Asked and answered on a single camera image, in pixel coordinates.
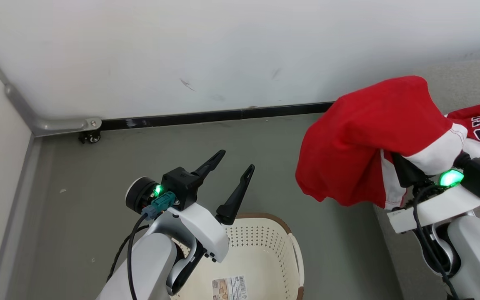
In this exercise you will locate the small black caster wheel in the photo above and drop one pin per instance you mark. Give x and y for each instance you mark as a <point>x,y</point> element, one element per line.
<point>92,136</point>

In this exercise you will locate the cream perforated laundry basket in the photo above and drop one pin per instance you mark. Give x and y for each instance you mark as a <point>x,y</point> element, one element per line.
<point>261,254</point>

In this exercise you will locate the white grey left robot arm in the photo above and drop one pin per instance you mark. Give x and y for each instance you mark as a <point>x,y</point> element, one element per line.
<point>148,266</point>

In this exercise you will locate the black baseboard strip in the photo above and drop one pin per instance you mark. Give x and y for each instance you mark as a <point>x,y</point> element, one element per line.
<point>215,116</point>

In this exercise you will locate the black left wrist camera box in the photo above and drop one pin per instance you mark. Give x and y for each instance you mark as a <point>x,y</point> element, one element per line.
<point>179,187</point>

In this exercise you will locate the grey fabric sofa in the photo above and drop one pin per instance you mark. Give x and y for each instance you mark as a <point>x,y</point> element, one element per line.
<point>473,81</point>

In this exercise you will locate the red garment with white band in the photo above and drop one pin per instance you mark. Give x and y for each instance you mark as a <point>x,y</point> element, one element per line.
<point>361,141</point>

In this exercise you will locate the paper barcode label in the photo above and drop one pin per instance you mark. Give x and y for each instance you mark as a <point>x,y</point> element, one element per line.
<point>229,288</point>

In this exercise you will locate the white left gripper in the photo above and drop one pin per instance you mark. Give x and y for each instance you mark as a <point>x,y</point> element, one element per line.
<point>204,231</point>

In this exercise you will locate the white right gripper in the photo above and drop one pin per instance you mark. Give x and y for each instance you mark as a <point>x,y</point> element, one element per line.
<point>440,208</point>

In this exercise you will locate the grey metal partition frame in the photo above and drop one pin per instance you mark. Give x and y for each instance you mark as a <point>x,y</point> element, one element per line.
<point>56,124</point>

